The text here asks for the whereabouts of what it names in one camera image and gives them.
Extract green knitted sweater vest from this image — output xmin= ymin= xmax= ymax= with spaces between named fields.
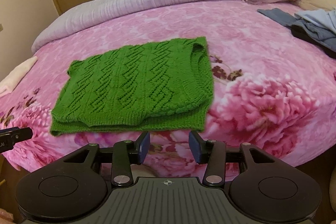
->
xmin=50 ymin=37 xmax=214 ymax=136

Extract cream folded cloth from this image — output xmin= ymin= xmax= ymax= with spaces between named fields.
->
xmin=0 ymin=56 xmax=38 ymax=97

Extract pink floral fleece blanket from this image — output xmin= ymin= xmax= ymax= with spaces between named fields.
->
xmin=1 ymin=0 xmax=335 ymax=172

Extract dark blue garment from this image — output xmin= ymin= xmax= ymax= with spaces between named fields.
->
xmin=258 ymin=8 xmax=335 ymax=59

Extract light blue clothing pile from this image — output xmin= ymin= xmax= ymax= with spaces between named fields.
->
xmin=295 ymin=9 xmax=335 ymax=52

